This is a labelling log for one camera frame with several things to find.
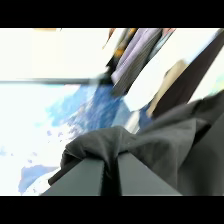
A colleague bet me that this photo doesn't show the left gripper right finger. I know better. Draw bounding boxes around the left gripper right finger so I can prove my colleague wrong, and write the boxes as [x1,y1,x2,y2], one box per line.
[117,151,183,197]

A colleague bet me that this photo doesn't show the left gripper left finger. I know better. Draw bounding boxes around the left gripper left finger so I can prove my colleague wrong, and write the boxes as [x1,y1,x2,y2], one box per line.
[42,157,106,197]

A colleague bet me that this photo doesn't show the black garment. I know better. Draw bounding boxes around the black garment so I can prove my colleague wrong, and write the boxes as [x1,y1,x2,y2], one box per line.
[47,90,224,197]

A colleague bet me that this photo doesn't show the heap of clothes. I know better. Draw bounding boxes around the heap of clothes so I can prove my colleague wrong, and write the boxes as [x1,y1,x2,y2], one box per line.
[101,27,224,119]

